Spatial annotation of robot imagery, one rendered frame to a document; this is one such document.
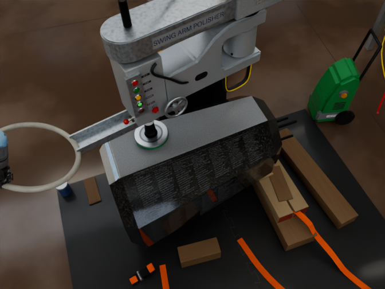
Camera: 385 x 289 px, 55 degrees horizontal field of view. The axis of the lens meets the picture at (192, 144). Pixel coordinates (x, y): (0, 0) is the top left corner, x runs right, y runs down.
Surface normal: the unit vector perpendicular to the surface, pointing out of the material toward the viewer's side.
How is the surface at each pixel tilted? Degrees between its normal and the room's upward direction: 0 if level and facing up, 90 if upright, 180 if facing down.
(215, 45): 90
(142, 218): 45
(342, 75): 34
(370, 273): 0
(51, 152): 0
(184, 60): 4
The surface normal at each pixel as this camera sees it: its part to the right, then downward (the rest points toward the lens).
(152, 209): 0.25, 0.11
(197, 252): -0.04, -0.58
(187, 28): 0.53, 0.68
